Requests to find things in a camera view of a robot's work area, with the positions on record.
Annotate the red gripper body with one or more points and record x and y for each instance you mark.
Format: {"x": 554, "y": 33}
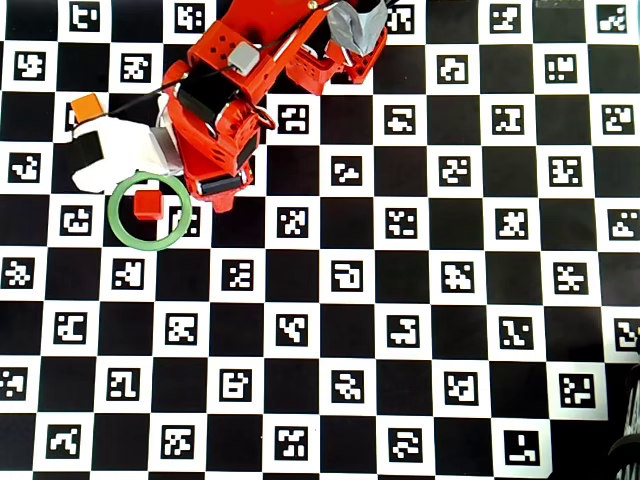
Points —
{"x": 218, "y": 185}

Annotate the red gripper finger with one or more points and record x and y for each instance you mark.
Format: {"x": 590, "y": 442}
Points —
{"x": 224, "y": 202}

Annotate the red cube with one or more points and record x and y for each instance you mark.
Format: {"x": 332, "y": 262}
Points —
{"x": 148, "y": 205}

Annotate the red robot arm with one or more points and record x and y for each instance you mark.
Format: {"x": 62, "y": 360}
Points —
{"x": 280, "y": 25}

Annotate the orange cube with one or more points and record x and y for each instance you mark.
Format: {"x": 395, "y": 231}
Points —
{"x": 86, "y": 106}

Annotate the grey connector block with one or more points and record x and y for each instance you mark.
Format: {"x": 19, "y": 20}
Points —
{"x": 243, "y": 58}

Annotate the grey duct tape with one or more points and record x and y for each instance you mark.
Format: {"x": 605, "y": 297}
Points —
{"x": 357, "y": 25}

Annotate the black tripod mount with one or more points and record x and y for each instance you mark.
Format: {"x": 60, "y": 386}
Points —
{"x": 627, "y": 425}

